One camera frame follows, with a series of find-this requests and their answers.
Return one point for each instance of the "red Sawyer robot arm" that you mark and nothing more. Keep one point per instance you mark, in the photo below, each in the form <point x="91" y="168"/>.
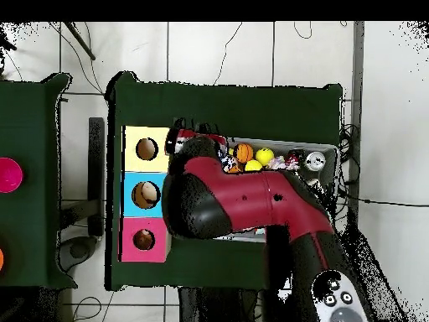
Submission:
<point x="261" y="198"/>

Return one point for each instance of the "wooden box with three holes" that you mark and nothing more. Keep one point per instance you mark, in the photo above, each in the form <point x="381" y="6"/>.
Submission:
<point x="134" y="164"/>

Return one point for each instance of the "clear mesh bin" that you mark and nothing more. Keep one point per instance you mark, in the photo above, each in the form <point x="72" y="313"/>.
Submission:
<point x="330" y="157"/>

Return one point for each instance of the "dark green tablecloth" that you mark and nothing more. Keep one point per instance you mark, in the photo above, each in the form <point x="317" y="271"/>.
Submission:
<point x="234" y="107"/>
<point x="30" y="117"/>

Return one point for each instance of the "orange toy basketball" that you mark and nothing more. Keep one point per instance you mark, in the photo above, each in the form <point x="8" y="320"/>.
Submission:
<point x="243" y="153"/>

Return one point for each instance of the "yellow tennis ball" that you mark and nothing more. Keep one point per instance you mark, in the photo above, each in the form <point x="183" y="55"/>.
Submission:
<point x="253" y="166"/>

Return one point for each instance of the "yellow smiley ball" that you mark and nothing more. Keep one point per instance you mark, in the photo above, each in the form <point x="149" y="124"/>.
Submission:
<point x="264" y="156"/>

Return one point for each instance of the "black stand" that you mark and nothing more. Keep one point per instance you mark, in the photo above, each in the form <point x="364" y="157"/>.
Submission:
<point x="96" y="167"/>

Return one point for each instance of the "silver drink can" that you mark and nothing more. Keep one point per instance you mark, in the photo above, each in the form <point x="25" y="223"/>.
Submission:
<point x="315" y="161"/>

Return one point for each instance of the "black rod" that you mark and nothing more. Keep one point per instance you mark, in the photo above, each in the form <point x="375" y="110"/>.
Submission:
<point x="80" y="42"/>

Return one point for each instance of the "pink ball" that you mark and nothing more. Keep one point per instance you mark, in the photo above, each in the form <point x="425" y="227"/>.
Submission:
<point x="8" y="176"/>

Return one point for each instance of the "orange ball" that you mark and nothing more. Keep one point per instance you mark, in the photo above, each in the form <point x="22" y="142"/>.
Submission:
<point x="1" y="260"/>

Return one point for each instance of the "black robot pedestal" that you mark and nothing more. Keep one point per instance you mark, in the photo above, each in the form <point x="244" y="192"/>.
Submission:
<point x="218" y="308"/>

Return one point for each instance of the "grey metal rail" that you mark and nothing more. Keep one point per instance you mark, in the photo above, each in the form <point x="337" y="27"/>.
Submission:
<point x="358" y="67"/>

